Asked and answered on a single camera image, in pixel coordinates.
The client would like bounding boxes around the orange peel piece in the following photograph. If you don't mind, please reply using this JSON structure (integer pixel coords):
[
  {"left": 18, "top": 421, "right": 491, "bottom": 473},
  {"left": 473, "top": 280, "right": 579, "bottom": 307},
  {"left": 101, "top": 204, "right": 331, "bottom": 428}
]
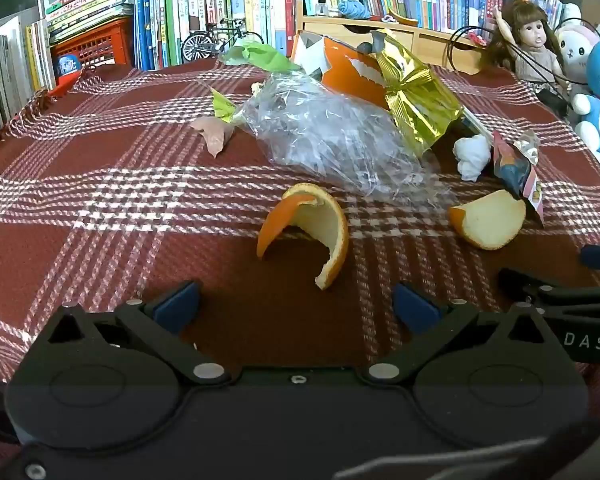
[{"left": 448, "top": 189, "right": 527, "bottom": 251}]

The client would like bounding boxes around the wooden drawer box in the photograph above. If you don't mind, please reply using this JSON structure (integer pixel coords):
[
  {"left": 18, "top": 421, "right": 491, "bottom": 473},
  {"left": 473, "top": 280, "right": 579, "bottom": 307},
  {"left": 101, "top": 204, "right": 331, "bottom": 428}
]
[{"left": 291, "top": 0, "right": 486, "bottom": 73}]

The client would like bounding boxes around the blue labelled can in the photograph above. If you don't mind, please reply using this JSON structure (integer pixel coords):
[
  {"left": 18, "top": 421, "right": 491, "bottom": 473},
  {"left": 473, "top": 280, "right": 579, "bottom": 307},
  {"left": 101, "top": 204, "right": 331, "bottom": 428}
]
[{"left": 55, "top": 54, "right": 83, "bottom": 78}]

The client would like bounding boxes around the brown-haired doll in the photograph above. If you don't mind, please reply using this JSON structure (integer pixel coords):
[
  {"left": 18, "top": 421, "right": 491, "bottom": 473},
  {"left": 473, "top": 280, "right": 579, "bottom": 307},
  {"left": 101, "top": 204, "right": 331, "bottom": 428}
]
[{"left": 480, "top": 0, "right": 573, "bottom": 106}]

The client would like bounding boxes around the orange and white snack bag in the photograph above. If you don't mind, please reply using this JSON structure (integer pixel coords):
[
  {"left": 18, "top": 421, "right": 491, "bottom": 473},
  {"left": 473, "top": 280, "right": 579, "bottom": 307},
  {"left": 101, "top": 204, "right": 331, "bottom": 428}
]
[{"left": 292, "top": 30, "right": 396, "bottom": 111}]

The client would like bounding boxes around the blue yarn ball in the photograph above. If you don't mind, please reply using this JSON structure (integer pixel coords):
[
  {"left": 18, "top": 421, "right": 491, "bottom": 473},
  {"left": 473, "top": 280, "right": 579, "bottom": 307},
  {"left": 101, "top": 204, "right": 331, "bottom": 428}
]
[{"left": 337, "top": 0, "right": 371, "bottom": 20}]

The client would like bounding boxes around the gold foil wrapper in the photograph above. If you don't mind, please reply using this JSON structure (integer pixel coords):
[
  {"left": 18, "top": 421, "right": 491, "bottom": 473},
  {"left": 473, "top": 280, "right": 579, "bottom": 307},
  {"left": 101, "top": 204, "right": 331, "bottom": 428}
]
[{"left": 375, "top": 30, "right": 465, "bottom": 158}]

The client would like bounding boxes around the curled orange peel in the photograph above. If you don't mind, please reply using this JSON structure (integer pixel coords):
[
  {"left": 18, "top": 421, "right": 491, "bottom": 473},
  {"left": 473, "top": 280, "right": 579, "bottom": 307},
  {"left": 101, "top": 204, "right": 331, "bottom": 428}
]
[{"left": 256, "top": 183, "right": 349, "bottom": 291}]

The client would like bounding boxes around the red and white plaid blanket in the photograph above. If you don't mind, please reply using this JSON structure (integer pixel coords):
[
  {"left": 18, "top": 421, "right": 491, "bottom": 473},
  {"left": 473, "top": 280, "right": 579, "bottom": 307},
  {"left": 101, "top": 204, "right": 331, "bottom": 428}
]
[{"left": 0, "top": 57, "right": 600, "bottom": 461}]

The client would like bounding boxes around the orange curved trinket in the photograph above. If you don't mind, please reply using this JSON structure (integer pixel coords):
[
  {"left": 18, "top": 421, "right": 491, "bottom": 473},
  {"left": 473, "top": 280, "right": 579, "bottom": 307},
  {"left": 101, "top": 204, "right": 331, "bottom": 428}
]
[{"left": 387, "top": 10, "right": 421, "bottom": 28}]

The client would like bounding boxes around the black bicycle model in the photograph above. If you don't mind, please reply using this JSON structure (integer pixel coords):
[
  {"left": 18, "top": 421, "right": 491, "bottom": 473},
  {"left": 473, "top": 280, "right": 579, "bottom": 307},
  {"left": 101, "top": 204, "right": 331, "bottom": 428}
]
[{"left": 181, "top": 19, "right": 265, "bottom": 63}]

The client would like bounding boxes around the short row of upright books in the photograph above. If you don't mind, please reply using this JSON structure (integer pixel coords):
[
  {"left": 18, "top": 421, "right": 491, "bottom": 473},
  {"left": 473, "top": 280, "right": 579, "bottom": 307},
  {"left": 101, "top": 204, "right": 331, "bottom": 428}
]
[{"left": 0, "top": 7, "right": 56, "bottom": 138}]

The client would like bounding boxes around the colourful small snack wrapper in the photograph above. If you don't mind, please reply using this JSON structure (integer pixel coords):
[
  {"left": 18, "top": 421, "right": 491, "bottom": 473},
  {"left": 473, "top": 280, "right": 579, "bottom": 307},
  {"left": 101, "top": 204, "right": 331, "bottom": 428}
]
[{"left": 491, "top": 130, "right": 546, "bottom": 228}]

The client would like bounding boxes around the green paper wrapper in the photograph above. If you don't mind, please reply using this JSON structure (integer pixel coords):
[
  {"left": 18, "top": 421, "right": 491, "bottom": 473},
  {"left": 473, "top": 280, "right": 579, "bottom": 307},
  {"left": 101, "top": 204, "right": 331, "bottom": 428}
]
[{"left": 217, "top": 41, "right": 303, "bottom": 73}]

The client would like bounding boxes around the yellow-green paper scrap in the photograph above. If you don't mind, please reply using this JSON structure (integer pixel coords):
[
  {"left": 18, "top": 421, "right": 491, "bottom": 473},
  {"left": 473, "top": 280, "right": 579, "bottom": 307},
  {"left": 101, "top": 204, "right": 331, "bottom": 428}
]
[{"left": 211, "top": 89, "right": 237, "bottom": 123}]

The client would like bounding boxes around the stack of flat books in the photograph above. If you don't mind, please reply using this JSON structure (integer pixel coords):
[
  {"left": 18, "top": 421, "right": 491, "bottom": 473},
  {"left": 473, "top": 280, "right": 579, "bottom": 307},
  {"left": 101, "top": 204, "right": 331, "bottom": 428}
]
[{"left": 37, "top": 0, "right": 136, "bottom": 43}]

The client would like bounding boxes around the white tissue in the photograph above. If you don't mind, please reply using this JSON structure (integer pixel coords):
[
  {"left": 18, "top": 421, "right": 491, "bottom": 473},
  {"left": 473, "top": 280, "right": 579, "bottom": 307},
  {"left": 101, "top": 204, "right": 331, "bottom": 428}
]
[{"left": 452, "top": 132, "right": 492, "bottom": 182}]

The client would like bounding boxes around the white bunny plush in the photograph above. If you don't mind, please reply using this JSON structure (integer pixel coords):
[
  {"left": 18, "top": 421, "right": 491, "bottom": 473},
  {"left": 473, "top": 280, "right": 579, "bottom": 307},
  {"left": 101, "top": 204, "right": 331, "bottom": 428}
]
[{"left": 552, "top": 2, "right": 600, "bottom": 96}]

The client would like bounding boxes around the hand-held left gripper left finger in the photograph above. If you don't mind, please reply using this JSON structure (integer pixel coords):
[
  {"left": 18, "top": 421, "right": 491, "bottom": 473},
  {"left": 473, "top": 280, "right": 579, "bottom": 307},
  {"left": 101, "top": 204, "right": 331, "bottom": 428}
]
[{"left": 45, "top": 280, "right": 231, "bottom": 386}]

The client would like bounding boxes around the red plastic crate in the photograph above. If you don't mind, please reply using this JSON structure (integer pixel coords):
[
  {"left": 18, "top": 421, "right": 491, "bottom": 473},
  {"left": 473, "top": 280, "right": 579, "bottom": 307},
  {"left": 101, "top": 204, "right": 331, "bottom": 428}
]
[{"left": 50, "top": 16, "right": 135, "bottom": 68}]

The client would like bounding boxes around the clear plastic bag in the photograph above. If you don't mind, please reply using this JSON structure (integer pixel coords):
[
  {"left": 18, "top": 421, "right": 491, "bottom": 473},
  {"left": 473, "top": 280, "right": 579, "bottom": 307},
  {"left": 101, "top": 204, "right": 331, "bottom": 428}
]
[{"left": 240, "top": 71, "right": 456, "bottom": 208}]

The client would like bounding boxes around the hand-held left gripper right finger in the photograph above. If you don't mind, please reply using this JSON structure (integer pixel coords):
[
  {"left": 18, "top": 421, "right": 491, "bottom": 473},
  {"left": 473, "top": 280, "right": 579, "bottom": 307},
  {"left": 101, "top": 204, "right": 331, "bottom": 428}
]
[{"left": 362, "top": 281, "right": 563, "bottom": 386}]

